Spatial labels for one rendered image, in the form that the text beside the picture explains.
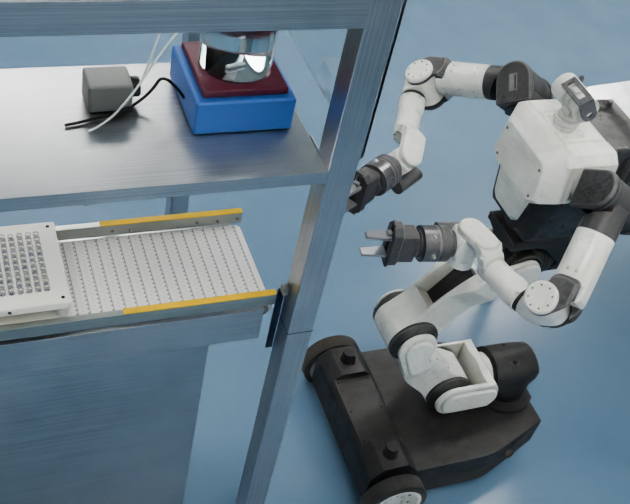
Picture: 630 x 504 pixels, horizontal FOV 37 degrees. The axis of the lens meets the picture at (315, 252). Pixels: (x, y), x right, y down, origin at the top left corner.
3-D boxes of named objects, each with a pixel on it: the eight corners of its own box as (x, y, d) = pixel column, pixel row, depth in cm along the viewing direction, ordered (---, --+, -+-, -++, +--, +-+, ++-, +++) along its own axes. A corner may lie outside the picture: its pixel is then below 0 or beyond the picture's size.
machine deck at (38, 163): (266, 74, 205) (268, 58, 202) (324, 187, 181) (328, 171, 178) (-36, 87, 183) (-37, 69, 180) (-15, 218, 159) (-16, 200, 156)
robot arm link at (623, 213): (598, 246, 219) (623, 194, 220) (629, 252, 211) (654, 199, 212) (569, 224, 212) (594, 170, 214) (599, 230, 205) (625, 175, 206)
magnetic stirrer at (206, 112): (259, 67, 199) (266, 30, 193) (291, 129, 186) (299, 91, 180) (167, 71, 192) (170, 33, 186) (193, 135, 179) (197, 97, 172)
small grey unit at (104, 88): (134, 89, 186) (135, 64, 181) (141, 111, 181) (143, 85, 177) (81, 92, 182) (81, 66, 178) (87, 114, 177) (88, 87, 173)
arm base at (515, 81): (508, 93, 252) (546, 72, 247) (523, 134, 247) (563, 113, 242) (484, 75, 240) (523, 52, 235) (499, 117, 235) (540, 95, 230)
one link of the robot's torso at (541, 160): (555, 174, 262) (605, 66, 238) (619, 260, 240) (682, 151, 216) (462, 182, 251) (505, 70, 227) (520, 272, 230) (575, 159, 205)
